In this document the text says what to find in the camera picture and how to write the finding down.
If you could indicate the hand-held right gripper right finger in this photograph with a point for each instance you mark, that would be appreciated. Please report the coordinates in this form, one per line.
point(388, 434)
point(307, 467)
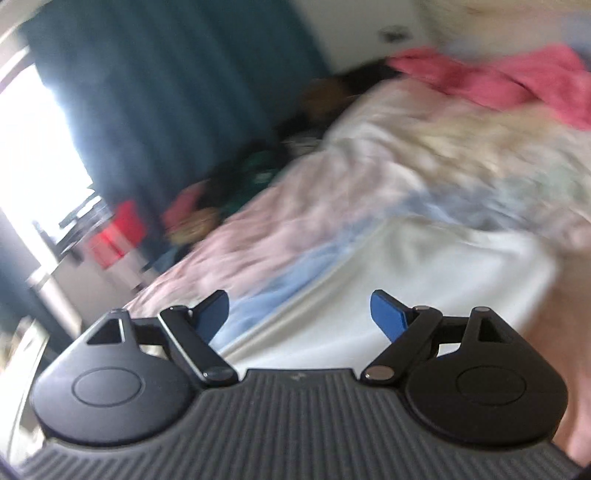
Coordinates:
point(387, 314)

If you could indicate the red box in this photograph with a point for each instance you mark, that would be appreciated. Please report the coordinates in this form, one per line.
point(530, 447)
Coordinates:
point(116, 233)

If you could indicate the pink cloth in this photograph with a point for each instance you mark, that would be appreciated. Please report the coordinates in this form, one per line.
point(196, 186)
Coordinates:
point(498, 78)

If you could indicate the light blue cloth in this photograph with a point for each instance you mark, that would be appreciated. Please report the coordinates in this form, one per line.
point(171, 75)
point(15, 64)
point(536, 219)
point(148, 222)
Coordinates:
point(281, 286)

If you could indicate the teal curtain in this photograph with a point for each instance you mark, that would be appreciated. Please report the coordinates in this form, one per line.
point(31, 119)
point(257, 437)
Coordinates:
point(171, 87)

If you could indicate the white cloth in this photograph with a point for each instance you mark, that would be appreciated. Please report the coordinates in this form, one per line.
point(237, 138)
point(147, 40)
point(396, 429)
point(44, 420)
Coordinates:
point(415, 290)

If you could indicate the dark clothes pile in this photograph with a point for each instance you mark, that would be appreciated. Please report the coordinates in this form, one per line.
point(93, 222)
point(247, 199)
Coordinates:
point(277, 138)

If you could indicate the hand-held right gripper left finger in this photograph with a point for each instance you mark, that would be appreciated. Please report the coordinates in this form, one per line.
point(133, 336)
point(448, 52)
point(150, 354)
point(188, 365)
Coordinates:
point(215, 311)

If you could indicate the floral bed sheet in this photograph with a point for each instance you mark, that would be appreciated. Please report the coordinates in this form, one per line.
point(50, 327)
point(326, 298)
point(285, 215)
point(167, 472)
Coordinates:
point(383, 170)

